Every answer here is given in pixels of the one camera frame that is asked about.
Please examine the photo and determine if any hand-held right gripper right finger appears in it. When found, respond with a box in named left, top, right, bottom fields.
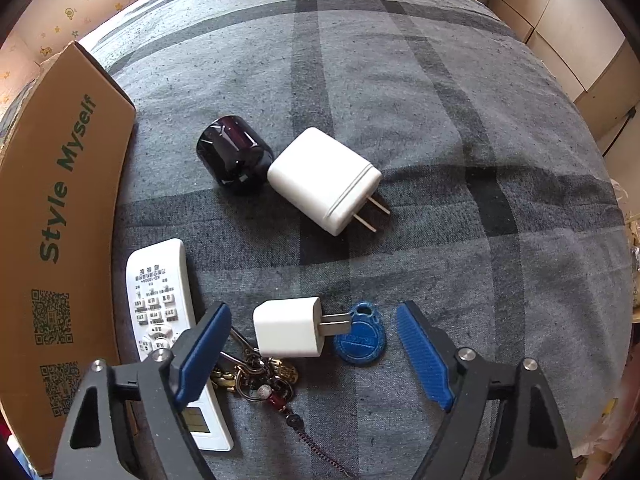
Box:
left=395, top=301, right=576, bottom=480

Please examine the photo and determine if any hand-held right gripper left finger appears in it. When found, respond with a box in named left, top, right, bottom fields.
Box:
left=52, top=302, right=233, bottom=480

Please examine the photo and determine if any blue key fob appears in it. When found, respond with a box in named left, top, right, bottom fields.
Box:
left=333, top=301, right=387, bottom=364

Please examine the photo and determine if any small white charger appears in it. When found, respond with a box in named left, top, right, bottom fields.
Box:
left=252, top=297, right=352, bottom=359

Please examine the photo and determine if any black glossy cylinder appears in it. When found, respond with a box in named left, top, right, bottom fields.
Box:
left=196, top=115, right=275, bottom=197

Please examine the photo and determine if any brown cardboard box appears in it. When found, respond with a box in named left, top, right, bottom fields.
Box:
left=0, top=40, right=137, bottom=476

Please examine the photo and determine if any large white charger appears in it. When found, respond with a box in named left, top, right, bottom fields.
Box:
left=267, top=127, right=392, bottom=237

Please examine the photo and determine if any bunch of keys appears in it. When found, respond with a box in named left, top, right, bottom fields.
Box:
left=210, top=327, right=361, bottom=480

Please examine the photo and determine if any white remote control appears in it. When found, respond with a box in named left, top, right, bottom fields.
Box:
left=125, top=238, right=235, bottom=452

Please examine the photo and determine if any grey plaid bed sheet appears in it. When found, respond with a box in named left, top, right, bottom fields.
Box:
left=75, top=0, right=636, bottom=480

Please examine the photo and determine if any cream cabinet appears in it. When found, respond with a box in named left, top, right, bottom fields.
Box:
left=487, top=0, right=640, bottom=156

